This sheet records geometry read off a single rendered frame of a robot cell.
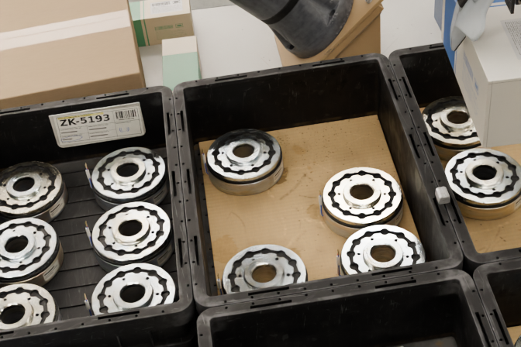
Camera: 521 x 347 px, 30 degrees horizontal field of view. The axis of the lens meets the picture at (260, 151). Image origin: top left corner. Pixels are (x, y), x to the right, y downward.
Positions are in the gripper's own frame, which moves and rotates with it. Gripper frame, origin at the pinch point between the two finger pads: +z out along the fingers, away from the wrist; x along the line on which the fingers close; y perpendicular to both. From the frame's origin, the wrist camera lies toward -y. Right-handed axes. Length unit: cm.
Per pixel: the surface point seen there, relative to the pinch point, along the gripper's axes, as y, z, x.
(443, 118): -15.1, 24.1, -3.8
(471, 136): -11.8, 24.9, -0.7
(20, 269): 2, 25, -61
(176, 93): -19.9, 17.8, -39.7
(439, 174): 1.8, 17.7, -8.4
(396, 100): -12.8, 17.8, -10.8
